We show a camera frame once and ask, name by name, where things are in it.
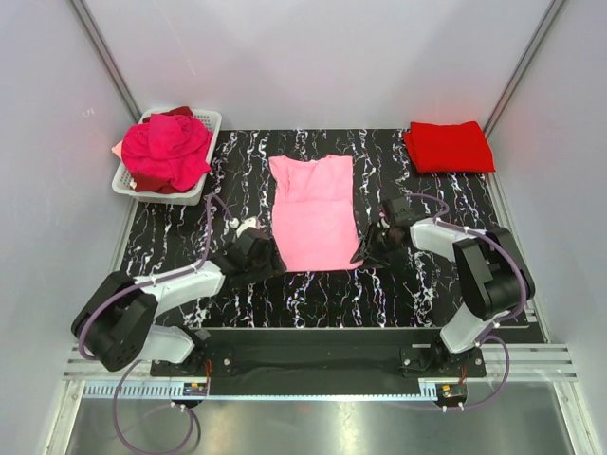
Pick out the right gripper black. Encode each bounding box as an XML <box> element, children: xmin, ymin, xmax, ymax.
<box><xmin>350</xmin><ymin>221</ymin><xmax>403</xmax><ymax>270</ymax></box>

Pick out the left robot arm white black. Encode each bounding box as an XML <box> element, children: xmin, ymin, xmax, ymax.
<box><xmin>71</xmin><ymin>227</ymin><xmax>285</xmax><ymax>375</ymax></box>

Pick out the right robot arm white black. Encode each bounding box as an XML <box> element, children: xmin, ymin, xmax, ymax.
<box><xmin>351</xmin><ymin>193</ymin><xmax>535</xmax><ymax>376</ymax></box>

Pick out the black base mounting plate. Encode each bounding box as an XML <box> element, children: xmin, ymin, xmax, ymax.
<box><xmin>151</xmin><ymin>328</ymin><xmax>487</xmax><ymax>400</ymax></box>

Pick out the crumpled magenta t shirt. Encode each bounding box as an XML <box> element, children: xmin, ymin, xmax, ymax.
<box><xmin>120</xmin><ymin>114</ymin><xmax>213</xmax><ymax>194</ymax></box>

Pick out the folded red t shirt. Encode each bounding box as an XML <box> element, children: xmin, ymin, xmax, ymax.
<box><xmin>403</xmin><ymin>121</ymin><xmax>495</xmax><ymax>173</ymax></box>

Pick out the light pink t shirt in basket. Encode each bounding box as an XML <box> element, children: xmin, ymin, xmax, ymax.
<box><xmin>111</xmin><ymin>141</ymin><xmax>122</xmax><ymax>157</ymax></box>

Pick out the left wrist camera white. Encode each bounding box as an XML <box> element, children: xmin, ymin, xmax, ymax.
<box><xmin>228</xmin><ymin>216</ymin><xmax>261</xmax><ymax>237</ymax></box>

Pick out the aluminium rail front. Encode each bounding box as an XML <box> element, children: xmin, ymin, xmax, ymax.
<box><xmin>63</xmin><ymin>342</ymin><xmax>577</xmax><ymax>401</ymax></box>

